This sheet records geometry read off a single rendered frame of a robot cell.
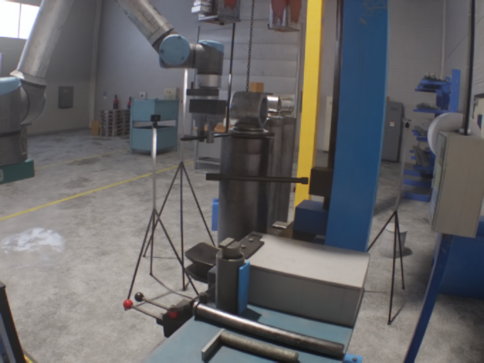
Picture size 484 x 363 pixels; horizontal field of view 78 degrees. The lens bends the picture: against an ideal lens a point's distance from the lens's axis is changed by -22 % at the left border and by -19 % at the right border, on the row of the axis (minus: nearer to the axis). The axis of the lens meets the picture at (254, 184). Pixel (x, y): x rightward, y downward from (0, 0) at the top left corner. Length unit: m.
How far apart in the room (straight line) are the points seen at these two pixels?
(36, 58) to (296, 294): 1.14
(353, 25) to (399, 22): 11.06
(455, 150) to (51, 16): 1.56
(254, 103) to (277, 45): 11.43
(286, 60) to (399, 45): 3.98
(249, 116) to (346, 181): 0.45
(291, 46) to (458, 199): 11.47
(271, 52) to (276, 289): 12.06
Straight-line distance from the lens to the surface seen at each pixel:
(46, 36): 1.33
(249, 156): 1.39
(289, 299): 1.00
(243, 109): 1.41
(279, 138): 2.80
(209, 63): 1.22
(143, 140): 9.48
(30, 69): 1.34
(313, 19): 4.09
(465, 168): 1.47
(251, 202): 1.44
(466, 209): 1.50
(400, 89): 11.98
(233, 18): 1.35
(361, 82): 1.26
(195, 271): 1.51
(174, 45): 1.08
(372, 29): 1.28
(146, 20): 1.11
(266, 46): 12.94
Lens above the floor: 1.63
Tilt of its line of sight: 14 degrees down
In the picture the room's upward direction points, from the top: 4 degrees clockwise
